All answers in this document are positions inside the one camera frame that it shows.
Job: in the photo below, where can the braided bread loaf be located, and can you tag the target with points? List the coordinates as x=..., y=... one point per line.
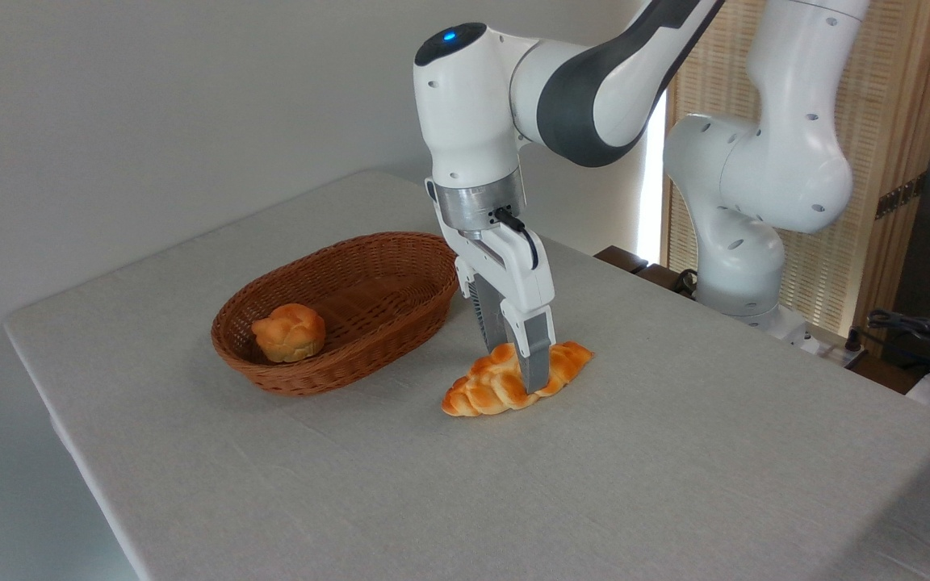
x=485, y=391

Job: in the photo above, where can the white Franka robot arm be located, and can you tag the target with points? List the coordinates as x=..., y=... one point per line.
x=473, y=121

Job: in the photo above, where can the dark metal screen hinge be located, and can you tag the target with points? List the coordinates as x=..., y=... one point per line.
x=899, y=196

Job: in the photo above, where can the grey tablecloth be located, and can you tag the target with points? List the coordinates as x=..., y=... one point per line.
x=513, y=484

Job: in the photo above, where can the round bread bun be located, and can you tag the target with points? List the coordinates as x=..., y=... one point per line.
x=289, y=332

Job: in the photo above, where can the dark wooden furniture top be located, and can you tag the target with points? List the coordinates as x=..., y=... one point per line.
x=622, y=258

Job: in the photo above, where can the brown wicker oval basket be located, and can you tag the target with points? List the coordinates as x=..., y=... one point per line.
x=352, y=355

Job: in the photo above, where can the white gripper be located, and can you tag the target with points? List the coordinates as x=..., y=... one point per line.
x=513, y=274

